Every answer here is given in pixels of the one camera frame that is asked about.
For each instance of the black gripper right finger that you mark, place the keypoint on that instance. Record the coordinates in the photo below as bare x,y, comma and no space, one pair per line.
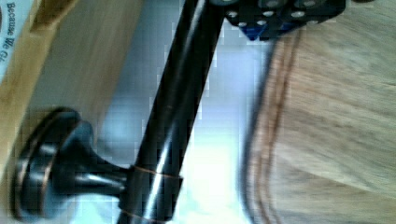
284,16

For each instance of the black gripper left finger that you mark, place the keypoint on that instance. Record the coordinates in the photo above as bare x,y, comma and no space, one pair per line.
257,19

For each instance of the light wooden drawer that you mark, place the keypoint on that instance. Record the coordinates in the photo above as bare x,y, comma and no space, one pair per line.
69,53

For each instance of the black metal drawer handle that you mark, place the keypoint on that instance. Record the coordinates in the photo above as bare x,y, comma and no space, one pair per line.
58,162

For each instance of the dark wooden cutting board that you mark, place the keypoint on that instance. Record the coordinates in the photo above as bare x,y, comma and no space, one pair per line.
323,148

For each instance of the Deep River chips bag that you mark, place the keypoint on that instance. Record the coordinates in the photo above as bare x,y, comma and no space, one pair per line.
13,16

